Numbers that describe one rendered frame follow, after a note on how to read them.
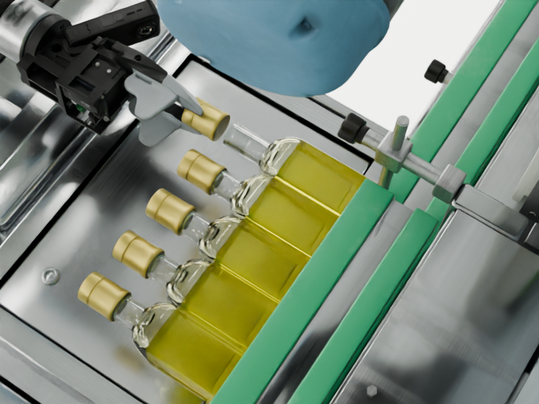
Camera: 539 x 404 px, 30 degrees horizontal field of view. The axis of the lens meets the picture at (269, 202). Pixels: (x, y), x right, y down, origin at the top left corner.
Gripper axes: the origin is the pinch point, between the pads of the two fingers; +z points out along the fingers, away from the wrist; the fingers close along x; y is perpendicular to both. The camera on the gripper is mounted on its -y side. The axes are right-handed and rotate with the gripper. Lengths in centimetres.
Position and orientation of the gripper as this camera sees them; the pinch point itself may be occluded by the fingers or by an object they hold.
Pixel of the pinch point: (196, 112)
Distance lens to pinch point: 114.0
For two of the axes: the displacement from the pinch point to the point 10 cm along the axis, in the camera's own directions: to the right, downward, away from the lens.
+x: 0.4, -4.4, -9.0
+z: 8.4, 5.1, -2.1
